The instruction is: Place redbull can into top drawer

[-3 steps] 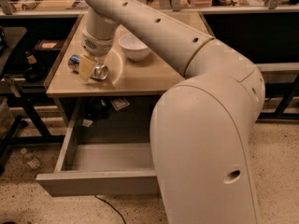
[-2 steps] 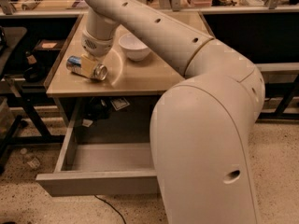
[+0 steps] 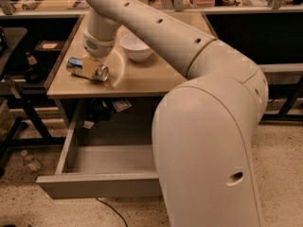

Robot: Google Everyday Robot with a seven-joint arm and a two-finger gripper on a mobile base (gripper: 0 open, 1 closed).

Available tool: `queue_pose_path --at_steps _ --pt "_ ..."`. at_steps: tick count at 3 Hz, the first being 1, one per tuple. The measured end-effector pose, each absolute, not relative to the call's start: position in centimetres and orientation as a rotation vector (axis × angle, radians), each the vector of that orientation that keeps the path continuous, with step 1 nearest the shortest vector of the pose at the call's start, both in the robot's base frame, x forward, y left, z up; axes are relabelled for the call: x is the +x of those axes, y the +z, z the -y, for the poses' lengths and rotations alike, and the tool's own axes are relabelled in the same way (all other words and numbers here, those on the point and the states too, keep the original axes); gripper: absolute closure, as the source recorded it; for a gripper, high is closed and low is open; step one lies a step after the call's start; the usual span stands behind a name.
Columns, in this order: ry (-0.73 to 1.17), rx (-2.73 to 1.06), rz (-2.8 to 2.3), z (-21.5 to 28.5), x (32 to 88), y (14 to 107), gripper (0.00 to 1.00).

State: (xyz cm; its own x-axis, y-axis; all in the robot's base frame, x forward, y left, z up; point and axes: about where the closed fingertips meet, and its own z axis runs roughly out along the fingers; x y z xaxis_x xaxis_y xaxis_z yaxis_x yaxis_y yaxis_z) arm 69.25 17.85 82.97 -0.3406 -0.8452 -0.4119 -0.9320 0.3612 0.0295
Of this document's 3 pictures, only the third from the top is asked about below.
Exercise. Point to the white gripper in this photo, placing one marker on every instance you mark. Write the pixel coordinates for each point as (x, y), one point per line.
(97, 46)

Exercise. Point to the red bull can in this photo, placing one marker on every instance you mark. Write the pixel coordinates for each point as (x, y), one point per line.
(74, 66)

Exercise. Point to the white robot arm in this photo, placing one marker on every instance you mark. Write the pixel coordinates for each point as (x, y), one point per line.
(202, 129)

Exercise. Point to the grey open drawer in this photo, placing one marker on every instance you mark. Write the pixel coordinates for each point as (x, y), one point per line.
(112, 159)

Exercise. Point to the white bowl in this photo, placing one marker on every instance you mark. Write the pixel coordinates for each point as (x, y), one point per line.
(134, 48)

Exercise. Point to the grey desk cabinet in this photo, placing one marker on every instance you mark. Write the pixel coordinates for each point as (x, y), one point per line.
(153, 77)

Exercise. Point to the white paper label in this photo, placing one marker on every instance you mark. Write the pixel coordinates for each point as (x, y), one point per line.
(121, 104)

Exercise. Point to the black side table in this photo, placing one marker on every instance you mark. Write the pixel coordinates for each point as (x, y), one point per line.
(10, 38)

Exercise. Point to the crumpled bottle on floor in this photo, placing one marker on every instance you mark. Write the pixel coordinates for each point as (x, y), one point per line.
(31, 161)

